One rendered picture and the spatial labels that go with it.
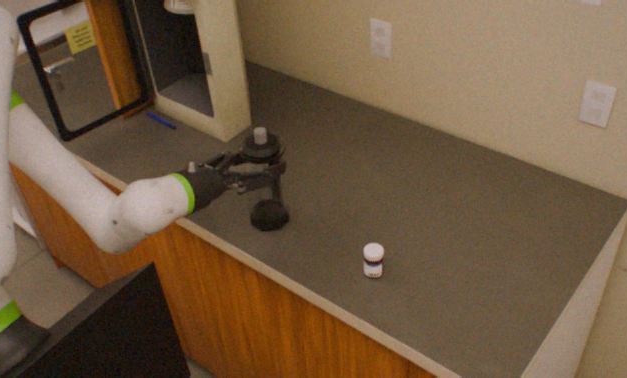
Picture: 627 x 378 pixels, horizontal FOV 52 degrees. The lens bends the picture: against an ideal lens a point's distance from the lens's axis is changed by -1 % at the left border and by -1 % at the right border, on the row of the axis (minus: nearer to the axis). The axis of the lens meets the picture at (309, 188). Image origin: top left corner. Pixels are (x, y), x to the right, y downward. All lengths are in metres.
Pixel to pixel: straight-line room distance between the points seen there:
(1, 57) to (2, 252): 0.35
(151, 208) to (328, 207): 0.56
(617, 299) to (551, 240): 0.49
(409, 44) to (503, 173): 0.45
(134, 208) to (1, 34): 0.38
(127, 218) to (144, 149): 0.73
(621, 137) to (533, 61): 0.28
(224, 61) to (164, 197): 0.65
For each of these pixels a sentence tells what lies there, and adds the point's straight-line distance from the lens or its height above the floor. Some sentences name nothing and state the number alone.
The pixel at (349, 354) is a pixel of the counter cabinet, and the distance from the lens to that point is 1.62.
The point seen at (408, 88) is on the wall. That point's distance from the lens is 1.98.
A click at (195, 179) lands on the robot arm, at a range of 1.35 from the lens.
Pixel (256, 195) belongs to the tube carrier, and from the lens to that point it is 1.56.
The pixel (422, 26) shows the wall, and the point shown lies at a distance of 1.86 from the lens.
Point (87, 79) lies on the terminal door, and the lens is 1.98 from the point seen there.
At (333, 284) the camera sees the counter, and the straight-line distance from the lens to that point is 1.49.
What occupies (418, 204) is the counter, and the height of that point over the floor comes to 0.94.
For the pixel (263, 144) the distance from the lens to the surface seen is 1.50.
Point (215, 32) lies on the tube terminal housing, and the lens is 1.79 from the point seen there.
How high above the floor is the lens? 2.06
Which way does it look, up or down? 40 degrees down
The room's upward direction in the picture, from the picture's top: 5 degrees counter-clockwise
